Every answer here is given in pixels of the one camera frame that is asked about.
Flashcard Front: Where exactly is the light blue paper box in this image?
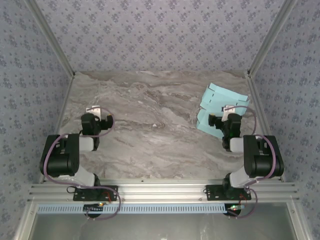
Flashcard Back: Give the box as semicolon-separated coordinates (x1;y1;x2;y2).
196;82;251;139

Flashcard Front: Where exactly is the black usb adapter board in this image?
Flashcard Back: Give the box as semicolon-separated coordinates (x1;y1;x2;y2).
83;202;105;214
226;203;245;216

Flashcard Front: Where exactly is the grey metal panel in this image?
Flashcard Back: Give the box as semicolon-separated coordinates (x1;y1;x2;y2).
14;201;315;240

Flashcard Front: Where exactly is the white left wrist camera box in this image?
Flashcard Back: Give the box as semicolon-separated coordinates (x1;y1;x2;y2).
85;105;102;120

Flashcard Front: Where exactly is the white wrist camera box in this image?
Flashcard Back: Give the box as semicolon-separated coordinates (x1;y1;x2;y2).
223;104;236;119
85;105;102;120

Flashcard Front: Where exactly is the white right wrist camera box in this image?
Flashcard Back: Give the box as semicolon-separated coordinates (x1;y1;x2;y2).
223;104;236;119

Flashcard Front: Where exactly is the aluminium side rail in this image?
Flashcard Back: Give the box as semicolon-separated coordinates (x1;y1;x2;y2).
38;73;76;185
245;72;286;183

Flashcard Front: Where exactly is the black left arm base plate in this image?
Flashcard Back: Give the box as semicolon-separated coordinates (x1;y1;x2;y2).
72;185;119;202

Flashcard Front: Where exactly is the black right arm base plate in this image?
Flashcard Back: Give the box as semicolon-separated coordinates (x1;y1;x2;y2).
205;184;252;202

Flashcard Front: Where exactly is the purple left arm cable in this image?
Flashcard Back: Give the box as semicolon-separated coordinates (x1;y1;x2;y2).
41;107;123;221

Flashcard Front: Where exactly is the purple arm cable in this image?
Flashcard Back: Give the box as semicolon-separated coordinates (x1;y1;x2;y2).
226;105;282;220
41;107;123;221

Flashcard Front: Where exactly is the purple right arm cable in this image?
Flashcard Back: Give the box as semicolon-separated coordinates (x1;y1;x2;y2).
226;105;282;220

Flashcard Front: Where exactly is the aluminium mounting rail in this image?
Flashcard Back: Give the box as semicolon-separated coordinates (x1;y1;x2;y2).
27;177;300;204

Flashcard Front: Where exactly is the aluminium frame post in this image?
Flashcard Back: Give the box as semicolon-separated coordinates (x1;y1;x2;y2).
246;0;300;77
23;0;76;77

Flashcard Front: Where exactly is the light blue slotted cable duct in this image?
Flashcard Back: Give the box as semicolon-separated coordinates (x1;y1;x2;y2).
36;202;247;215

